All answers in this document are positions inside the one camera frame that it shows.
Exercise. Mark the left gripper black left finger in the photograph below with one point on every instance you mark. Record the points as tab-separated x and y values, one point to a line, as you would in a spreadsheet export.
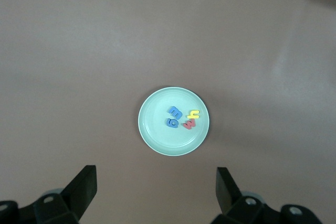
76	197

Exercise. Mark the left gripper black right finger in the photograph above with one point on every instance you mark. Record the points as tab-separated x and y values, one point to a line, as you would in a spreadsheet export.
228	197

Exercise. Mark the pink foam lowercase w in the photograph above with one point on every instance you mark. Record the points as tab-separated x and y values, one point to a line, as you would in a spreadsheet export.
189	124

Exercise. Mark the yellow foam lowercase h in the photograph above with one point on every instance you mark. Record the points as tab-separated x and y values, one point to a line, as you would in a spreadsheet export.
193	115

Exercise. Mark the blue foam lowercase g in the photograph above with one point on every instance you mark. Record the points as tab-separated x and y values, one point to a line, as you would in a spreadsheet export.
170	125

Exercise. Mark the blue foam lowercase m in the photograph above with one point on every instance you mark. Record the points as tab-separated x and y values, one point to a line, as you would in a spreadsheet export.
175	112

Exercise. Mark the green plate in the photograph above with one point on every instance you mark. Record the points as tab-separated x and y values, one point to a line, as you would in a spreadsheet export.
162	140

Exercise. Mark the brown table cover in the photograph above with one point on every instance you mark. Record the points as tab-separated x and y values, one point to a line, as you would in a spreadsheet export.
78	51

